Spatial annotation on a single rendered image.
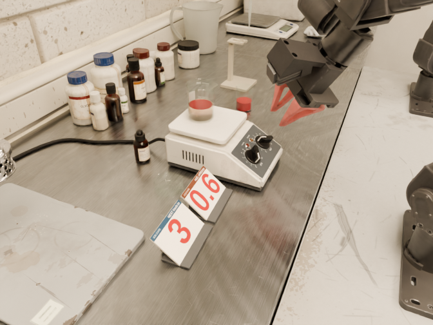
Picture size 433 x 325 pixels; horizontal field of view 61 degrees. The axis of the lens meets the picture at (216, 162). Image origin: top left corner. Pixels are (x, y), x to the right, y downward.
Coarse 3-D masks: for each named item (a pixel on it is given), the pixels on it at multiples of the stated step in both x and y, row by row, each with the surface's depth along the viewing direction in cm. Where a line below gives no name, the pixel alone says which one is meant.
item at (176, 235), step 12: (180, 204) 59; (180, 216) 57; (192, 216) 59; (168, 228) 55; (180, 228) 56; (192, 228) 58; (156, 240) 52; (168, 240) 54; (180, 240) 55; (168, 252) 53; (180, 252) 54
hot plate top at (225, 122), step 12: (216, 108) 75; (180, 120) 71; (216, 120) 71; (228, 120) 71; (240, 120) 71; (180, 132) 68; (192, 132) 67; (204, 132) 67; (216, 132) 67; (228, 132) 67
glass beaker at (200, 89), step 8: (192, 80) 69; (200, 80) 70; (208, 80) 69; (192, 88) 66; (200, 88) 71; (208, 88) 66; (192, 96) 67; (200, 96) 66; (208, 96) 67; (192, 104) 68; (200, 104) 67; (208, 104) 68; (192, 112) 69; (200, 112) 68; (208, 112) 69; (192, 120) 70; (200, 120) 69; (208, 120) 70
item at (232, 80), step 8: (232, 40) 100; (240, 40) 100; (232, 48) 101; (232, 56) 102; (232, 64) 104; (232, 72) 105; (232, 80) 107; (240, 80) 107; (248, 80) 107; (256, 80) 107; (232, 88) 103
